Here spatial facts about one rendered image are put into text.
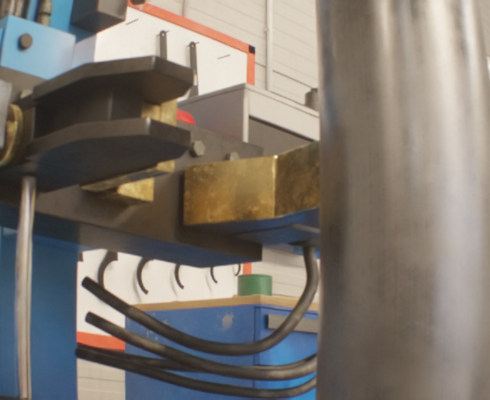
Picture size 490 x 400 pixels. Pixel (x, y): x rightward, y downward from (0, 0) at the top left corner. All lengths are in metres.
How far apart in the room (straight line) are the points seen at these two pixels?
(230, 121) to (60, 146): 0.65
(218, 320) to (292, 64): 2.47
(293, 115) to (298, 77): 3.18
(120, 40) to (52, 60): 2.57
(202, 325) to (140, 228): 1.32
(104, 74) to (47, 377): 0.66
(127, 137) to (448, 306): 0.39
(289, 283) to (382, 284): 3.69
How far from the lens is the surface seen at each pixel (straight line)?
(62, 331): 1.53
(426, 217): 0.89
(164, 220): 1.41
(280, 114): 1.68
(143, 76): 1.01
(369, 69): 0.94
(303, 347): 2.68
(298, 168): 1.32
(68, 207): 1.29
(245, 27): 4.64
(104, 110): 1.03
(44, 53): 1.36
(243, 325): 2.57
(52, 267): 1.53
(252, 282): 2.59
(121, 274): 3.72
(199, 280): 4.04
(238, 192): 1.39
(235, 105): 1.62
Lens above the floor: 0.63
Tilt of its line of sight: 12 degrees up
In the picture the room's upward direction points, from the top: 1 degrees clockwise
